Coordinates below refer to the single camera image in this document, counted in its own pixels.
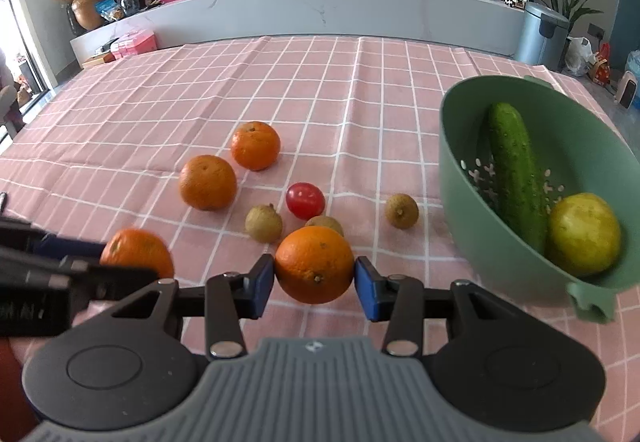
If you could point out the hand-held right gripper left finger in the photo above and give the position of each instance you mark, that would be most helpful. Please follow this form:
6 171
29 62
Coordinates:
261 289

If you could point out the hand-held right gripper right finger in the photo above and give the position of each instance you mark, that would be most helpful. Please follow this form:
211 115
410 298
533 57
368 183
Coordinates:
368 292

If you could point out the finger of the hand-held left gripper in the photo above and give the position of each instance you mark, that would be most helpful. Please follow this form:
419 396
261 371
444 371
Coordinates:
70 246
115 278

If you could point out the large orange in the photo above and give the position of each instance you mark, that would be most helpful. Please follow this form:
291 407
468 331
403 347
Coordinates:
314 265

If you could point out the brown kiwi right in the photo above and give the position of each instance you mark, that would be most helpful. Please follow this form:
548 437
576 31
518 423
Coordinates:
401 211

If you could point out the red cherry tomato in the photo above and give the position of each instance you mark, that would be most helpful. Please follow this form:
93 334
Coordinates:
305 200

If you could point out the green colander bowl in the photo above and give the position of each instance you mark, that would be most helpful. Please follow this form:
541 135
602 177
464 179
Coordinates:
465 222

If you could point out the wooden box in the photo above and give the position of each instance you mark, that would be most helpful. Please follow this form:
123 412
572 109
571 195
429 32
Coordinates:
97 60

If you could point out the green cucumber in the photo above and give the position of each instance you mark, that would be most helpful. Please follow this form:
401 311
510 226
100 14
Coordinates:
515 171

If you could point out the pink checked tablecloth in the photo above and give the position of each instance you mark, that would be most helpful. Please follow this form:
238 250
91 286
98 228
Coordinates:
200 96

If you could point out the pink plastic storage box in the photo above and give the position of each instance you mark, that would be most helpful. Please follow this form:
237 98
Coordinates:
134 44

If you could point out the yellow-green lemon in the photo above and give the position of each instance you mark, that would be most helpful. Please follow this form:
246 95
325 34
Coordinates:
582 236

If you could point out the brown round vase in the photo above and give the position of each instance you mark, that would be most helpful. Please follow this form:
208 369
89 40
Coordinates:
90 9

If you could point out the blue snack packet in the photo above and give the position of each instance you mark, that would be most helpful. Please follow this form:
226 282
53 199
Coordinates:
109 9

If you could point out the white marble media cabinet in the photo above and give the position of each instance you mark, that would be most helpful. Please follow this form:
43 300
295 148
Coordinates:
320 14

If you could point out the grey pedal trash can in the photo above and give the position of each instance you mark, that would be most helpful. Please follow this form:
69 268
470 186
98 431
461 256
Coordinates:
542 34

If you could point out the white plastic bag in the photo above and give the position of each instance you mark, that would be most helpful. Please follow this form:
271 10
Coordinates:
580 56

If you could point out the red gift bag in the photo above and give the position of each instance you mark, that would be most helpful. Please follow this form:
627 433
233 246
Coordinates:
601 66

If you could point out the white small appliance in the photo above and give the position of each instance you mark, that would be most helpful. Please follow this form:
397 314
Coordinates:
626 91

